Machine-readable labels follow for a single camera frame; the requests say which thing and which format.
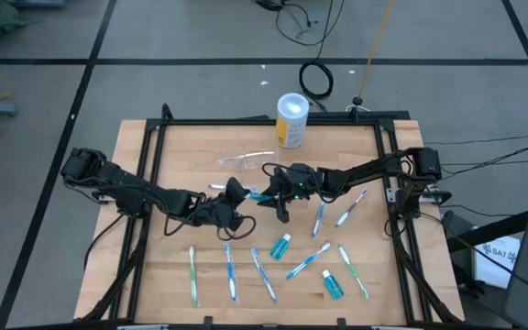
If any blue white toothbrush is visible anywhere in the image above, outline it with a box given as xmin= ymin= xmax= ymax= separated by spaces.
xmin=223 ymin=241 xmax=240 ymax=303
xmin=249 ymin=247 xmax=278 ymax=303
xmin=285 ymin=241 xmax=333 ymax=281
xmin=311 ymin=200 xmax=327 ymax=238

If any purple white toothbrush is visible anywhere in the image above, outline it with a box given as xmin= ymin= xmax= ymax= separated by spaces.
xmin=335 ymin=187 xmax=369 ymax=229

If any coiled black cable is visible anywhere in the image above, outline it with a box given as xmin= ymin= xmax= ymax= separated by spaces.
xmin=298 ymin=60 xmax=336 ymax=102

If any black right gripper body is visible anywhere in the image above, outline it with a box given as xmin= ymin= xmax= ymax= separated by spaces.
xmin=270 ymin=162 xmax=325 ymax=203

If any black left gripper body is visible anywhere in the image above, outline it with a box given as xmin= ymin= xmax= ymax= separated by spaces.
xmin=184 ymin=193 xmax=241 ymax=230

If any white paper sign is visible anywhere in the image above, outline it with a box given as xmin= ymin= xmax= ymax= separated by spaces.
xmin=472 ymin=236 xmax=522 ymax=290

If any white yellow wipes canister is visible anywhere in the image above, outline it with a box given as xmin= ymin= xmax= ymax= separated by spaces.
xmin=275 ymin=92 xmax=311 ymax=150

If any black aluminium table frame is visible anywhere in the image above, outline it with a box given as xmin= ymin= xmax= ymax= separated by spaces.
xmin=78 ymin=103 xmax=465 ymax=330

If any black floor cable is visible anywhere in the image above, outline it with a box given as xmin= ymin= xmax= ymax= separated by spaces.
xmin=422 ymin=135 xmax=528 ymax=180
xmin=254 ymin=0 xmax=346 ymax=63

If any green white toothbrush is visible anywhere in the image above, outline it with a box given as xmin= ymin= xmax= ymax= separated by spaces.
xmin=336 ymin=245 xmax=370 ymax=301
xmin=187 ymin=245 xmax=202 ymax=308

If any clear acrylic organizer box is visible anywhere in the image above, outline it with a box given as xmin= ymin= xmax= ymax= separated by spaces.
xmin=217 ymin=149 xmax=280 ymax=171

